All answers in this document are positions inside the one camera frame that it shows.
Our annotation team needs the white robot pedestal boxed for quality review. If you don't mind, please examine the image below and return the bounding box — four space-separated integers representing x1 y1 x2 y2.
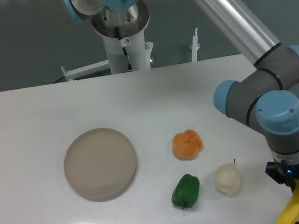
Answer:
91 0 153 74

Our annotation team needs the orange knotted bread roll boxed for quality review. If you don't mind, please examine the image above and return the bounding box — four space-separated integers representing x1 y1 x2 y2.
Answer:
172 129 203 160

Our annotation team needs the green bell pepper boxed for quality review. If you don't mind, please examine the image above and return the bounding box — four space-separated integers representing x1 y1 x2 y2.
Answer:
171 174 200 210

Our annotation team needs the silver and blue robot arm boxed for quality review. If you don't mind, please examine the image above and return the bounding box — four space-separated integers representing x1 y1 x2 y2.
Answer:
61 0 299 188

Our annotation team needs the yellow banana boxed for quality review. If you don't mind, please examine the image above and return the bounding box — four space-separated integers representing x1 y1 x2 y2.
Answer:
275 179 299 224

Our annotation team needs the white pear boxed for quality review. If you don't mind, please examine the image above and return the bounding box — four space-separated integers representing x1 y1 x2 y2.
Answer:
214 159 242 197

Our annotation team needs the white support bracket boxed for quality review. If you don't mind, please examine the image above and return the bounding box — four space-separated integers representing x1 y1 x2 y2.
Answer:
190 27 201 62
61 60 110 81

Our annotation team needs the white right support bracket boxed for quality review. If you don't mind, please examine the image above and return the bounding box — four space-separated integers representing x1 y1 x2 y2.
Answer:
190 27 201 62

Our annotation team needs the black pedestal cable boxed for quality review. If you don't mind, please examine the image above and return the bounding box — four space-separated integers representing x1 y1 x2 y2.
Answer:
113 25 134 73

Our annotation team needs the white left support bracket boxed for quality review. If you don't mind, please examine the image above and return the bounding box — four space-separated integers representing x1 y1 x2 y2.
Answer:
61 60 110 81

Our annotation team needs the beige round plate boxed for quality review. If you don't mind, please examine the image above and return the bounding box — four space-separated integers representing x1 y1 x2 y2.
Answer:
63 128 137 202

